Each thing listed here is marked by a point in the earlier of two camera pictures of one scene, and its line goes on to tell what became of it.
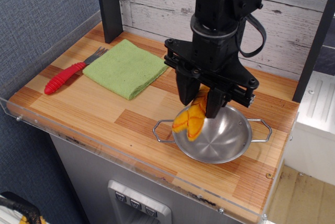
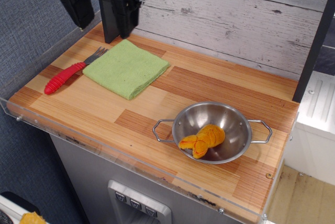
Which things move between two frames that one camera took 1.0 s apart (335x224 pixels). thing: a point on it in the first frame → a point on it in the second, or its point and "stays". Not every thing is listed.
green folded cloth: [126, 69] stays
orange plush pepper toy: [192, 119] → [208, 136]
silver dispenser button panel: [129, 205] stays
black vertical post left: [109, 0] stays
